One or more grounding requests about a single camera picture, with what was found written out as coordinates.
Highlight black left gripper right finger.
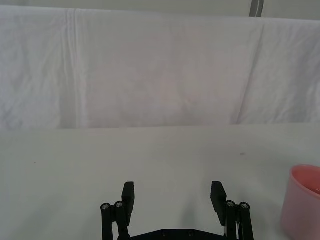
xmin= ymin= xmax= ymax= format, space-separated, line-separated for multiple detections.
xmin=210 ymin=180 xmax=255 ymax=240

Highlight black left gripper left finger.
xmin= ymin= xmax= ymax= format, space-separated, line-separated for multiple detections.
xmin=100 ymin=181 xmax=136 ymax=240

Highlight white table cloth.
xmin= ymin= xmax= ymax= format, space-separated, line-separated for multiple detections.
xmin=0 ymin=122 xmax=320 ymax=240

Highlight pink plastic cup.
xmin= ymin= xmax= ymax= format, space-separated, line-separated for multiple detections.
xmin=279 ymin=164 xmax=320 ymax=240

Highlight white curtain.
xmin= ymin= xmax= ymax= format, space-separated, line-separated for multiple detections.
xmin=0 ymin=5 xmax=320 ymax=131

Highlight grey striped post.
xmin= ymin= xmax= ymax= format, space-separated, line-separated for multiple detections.
xmin=249 ymin=0 xmax=265 ymax=18

